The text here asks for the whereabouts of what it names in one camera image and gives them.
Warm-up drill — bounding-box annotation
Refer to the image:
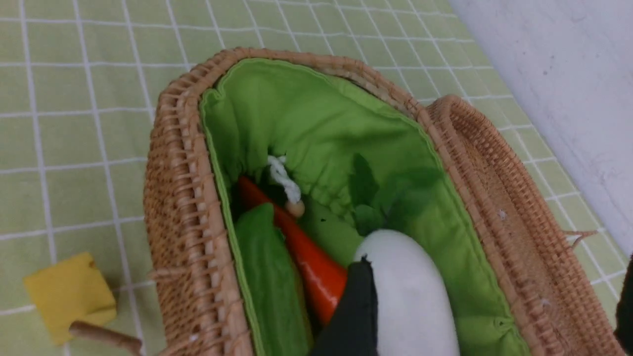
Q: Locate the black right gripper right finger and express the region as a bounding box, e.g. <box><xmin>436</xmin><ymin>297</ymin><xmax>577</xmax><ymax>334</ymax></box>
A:
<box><xmin>614</xmin><ymin>255</ymin><xmax>633</xmax><ymax>356</ymax></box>

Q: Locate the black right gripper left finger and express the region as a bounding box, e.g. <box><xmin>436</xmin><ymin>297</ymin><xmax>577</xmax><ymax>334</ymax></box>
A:
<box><xmin>311</xmin><ymin>256</ymin><xmax>378</xmax><ymax>356</ymax></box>

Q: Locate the orange toy carrot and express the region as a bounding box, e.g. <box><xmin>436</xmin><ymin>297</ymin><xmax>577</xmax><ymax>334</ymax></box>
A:
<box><xmin>236</xmin><ymin>176</ymin><xmax>348</xmax><ymax>327</ymax></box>

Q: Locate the white toy radish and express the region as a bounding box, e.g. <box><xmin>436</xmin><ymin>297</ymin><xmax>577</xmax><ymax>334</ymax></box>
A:
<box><xmin>355</xmin><ymin>229</ymin><xmax>460</xmax><ymax>356</ymax></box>

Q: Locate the green toy cucumber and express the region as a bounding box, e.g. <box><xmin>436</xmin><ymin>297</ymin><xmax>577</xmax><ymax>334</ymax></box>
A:
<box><xmin>235</xmin><ymin>203</ymin><xmax>314</xmax><ymax>356</ymax></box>

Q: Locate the woven wicker basket lid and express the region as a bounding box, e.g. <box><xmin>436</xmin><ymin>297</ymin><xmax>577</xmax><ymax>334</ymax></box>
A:
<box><xmin>424</xmin><ymin>95</ymin><xmax>624</xmax><ymax>356</ymax></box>

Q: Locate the woven wicker basket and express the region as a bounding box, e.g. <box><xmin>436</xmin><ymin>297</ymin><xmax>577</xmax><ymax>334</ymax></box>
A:
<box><xmin>144</xmin><ymin>47</ymin><xmax>532</xmax><ymax>356</ymax></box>

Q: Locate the wooden basket toggle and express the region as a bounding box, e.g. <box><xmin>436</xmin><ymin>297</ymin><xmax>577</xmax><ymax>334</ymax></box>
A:
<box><xmin>68</xmin><ymin>320</ymin><xmax>143</xmax><ymax>356</ymax></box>

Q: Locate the yellow foam cube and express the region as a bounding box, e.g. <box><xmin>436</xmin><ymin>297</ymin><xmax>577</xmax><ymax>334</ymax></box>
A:
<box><xmin>23</xmin><ymin>252</ymin><xmax>117</xmax><ymax>346</ymax></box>

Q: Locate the green checkered tablecloth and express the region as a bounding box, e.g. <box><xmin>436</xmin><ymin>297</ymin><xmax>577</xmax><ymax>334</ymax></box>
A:
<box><xmin>0</xmin><ymin>0</ymin><xmax>629</xmax><ymax>356</ymax></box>

